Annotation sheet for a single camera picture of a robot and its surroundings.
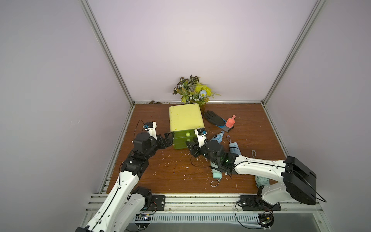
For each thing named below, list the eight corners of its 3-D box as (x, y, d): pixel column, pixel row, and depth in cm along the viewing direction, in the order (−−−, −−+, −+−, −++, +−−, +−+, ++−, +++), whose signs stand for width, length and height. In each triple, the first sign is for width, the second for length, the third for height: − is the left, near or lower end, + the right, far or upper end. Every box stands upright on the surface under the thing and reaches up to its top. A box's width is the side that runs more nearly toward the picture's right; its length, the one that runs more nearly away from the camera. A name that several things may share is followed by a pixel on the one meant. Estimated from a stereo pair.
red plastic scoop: (224, 124, 108) (224, 122, 106) (231, 115, 114) (232, 113, 112) (230, 128, 106) (231, 126, 104) (237, 119, 111) (238, 117, 109)
